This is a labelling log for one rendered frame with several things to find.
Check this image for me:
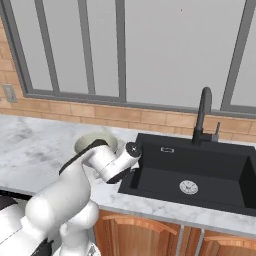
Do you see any pale green bowl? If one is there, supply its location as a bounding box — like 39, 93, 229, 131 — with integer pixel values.
73, 130, 119, 156

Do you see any black sink tap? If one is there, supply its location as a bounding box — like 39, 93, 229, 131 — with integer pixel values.
191, 86, 222, 146

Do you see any black kitchen sink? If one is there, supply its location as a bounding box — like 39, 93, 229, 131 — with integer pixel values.
117, 132, 256, 218

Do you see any grey framed window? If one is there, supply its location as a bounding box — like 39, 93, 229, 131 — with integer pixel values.
0, 0, 256, 118

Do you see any wooden cupboard door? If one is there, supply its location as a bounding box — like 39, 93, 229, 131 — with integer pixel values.
93, 209, 183, 256
197, 229, 256, 256

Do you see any grey wall socket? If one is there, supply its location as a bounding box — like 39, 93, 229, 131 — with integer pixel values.
2, 83, 18, 104

